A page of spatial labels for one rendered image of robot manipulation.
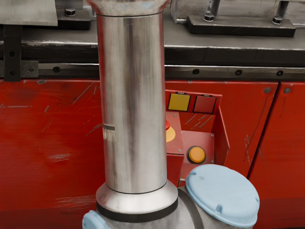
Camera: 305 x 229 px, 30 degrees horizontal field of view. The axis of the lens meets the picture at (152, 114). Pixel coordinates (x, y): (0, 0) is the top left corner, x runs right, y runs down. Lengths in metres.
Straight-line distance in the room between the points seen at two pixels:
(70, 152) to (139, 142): 0.87
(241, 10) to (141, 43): 0.92
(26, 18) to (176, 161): 0.44
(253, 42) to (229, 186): 0.74
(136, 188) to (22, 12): 0.59
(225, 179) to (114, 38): 0.30
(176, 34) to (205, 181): 0.71
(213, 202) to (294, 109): 0.91
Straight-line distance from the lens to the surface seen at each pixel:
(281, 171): 1.85
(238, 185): 0.88
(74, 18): 1.44
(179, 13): 1.54
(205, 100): 1.36
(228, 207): 0.83
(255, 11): 1.61
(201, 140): 1.37
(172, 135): 1.29
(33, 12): 1.24
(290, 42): 1.60
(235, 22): 1.56
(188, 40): 1.48
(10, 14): 1.23
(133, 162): 0.74
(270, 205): 1.97
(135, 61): 0.70
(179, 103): 1.35
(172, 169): 1.28
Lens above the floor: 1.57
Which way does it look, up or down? 36 degrees down
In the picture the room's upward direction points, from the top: 11 degrees clockwise
